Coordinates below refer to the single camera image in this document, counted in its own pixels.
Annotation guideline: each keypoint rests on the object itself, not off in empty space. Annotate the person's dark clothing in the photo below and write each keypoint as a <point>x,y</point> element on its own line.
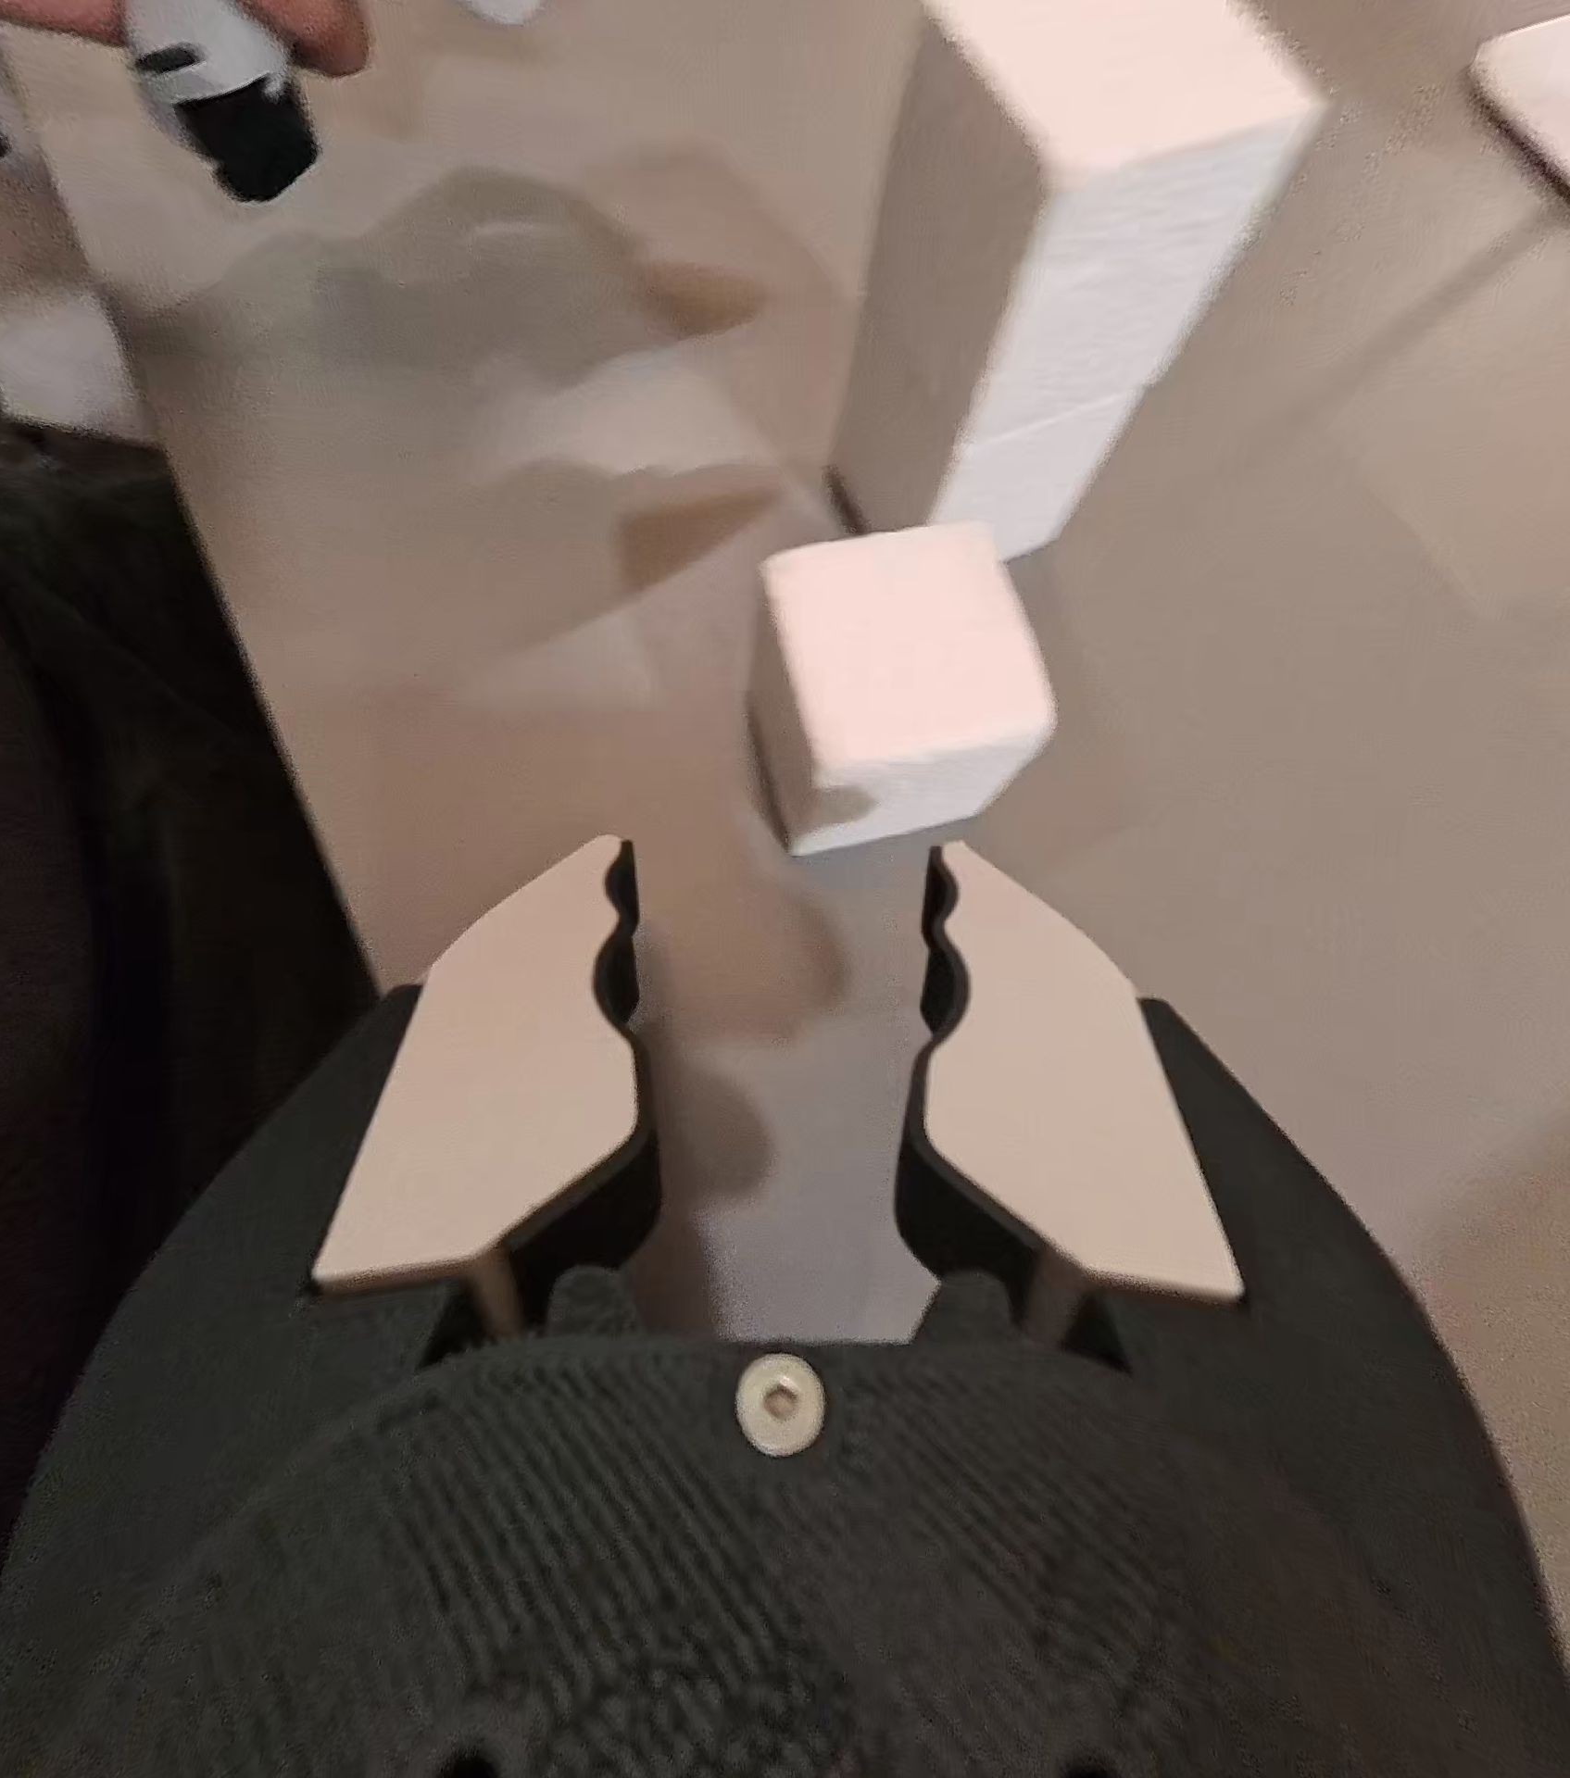
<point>22,973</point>

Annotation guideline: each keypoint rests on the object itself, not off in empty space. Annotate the tall white foam block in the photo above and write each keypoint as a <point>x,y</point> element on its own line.
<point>1120,180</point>

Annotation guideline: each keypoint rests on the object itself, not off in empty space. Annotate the light grey desk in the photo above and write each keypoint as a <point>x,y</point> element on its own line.
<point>1355,834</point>

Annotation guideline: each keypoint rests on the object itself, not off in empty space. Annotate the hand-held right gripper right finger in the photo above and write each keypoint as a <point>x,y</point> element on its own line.
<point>1064,1112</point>

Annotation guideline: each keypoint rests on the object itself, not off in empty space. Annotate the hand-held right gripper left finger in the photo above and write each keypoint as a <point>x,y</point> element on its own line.
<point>494,1112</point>

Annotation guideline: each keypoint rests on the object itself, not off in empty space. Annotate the person's left hand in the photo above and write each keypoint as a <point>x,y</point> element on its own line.
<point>327,36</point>

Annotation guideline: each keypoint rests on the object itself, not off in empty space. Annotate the white foam cube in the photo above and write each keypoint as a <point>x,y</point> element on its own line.
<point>897,667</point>

